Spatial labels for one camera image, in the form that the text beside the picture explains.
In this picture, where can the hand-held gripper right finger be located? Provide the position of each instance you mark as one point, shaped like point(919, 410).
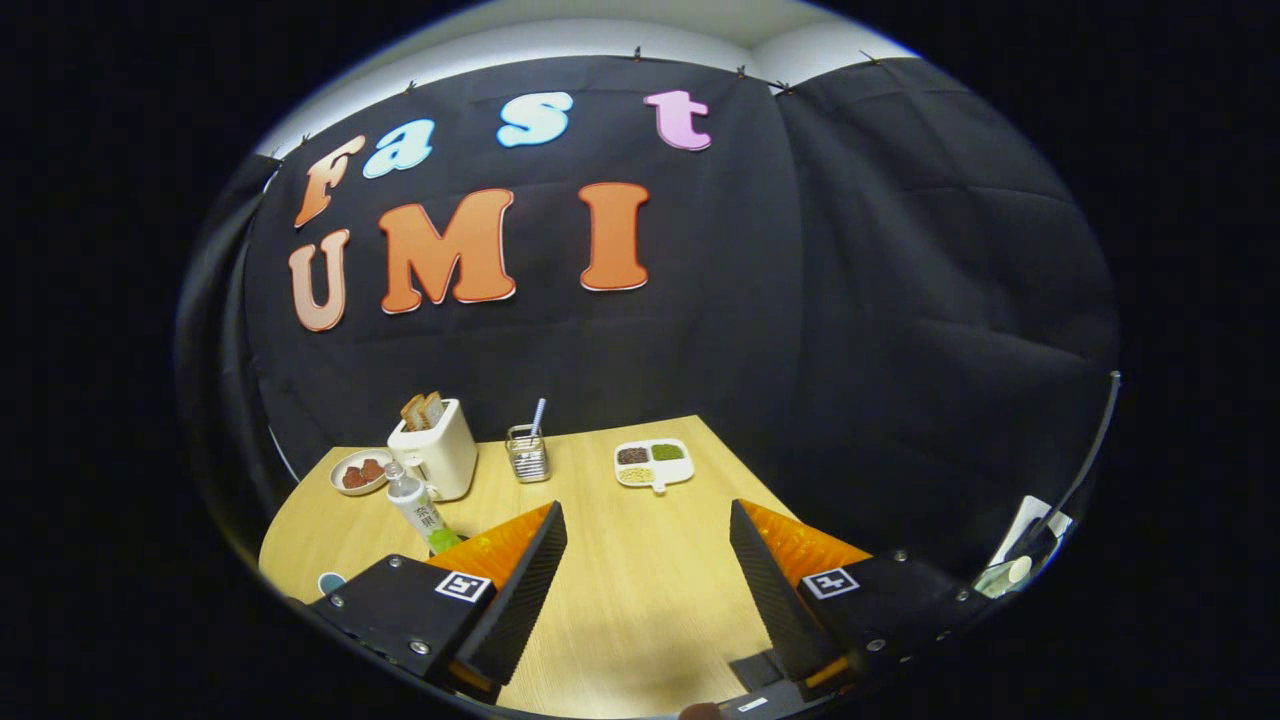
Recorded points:
point(775, 600)

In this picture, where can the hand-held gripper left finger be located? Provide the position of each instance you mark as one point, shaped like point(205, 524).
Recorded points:
point(520, 600)

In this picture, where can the clear juice bottle green base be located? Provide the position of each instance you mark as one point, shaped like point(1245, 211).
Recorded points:
point(420, 510)

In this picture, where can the white cup blue inside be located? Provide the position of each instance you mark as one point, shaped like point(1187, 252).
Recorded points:
point(331, 583)

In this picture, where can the wooden table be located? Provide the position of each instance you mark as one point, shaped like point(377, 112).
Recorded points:
point(640, 560)

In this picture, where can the metal mesh holder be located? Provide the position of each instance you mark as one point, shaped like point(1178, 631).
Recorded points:
point(528, 460)

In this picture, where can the white toaster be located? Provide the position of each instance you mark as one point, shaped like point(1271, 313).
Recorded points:
point(450, 455)

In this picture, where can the white divided grain dish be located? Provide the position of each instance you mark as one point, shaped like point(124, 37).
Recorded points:
point(680, 468)

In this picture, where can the striped drinking straw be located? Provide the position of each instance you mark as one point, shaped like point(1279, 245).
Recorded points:
point(538, 415)

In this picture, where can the brown food piece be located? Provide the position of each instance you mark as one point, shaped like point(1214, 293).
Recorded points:
point(353, 477)
point(372, 469)

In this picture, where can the small white round plate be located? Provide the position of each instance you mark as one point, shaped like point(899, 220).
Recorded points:
point(345, 490)

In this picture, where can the brown toast slice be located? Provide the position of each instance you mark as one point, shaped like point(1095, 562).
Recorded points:
point(412, 413)
point(433, 408)

